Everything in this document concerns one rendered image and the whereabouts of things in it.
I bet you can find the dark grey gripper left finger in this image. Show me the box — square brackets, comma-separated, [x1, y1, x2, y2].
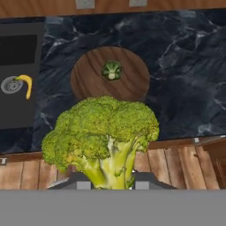
[48, 171, 94, 191]

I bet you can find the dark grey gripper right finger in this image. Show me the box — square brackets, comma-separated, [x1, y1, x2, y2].
[131, 171, 177, 191]

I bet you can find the large green broccoli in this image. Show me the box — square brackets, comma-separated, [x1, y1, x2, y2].
[41, 95, 161, 190]

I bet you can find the wooden cabinet door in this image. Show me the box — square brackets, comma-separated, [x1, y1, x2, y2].
[193, 135, 226, 191]

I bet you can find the dark sink basin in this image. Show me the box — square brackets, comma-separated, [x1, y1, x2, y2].
[0, 22, 46, 131]

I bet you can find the round wooden bowl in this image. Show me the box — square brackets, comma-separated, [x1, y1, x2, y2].
[70, 45, 151, 104]

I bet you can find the yellow banana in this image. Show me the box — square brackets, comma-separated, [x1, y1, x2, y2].
[14, 74, 34, 101]

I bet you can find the small green broccoli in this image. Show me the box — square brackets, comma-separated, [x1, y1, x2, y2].
[101, 60, 123, 81]

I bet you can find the grey wall socket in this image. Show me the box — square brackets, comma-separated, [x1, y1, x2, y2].
[74, 0, 96, 10]
[128, 0, 148, 8]

